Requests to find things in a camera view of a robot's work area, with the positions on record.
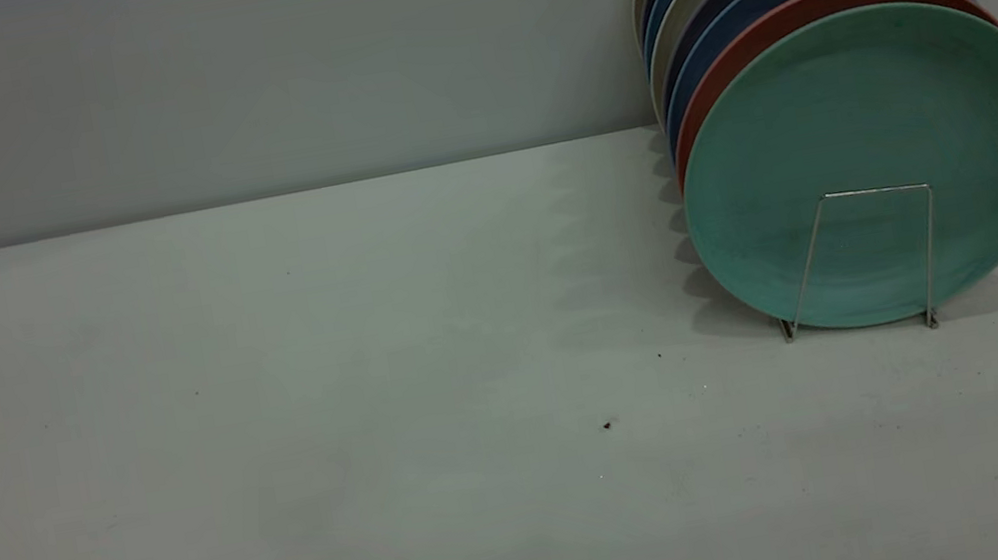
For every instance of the red plate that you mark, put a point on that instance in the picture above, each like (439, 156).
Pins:
(803, 5)

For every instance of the green plate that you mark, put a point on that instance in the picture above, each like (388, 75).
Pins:
(866, 107)

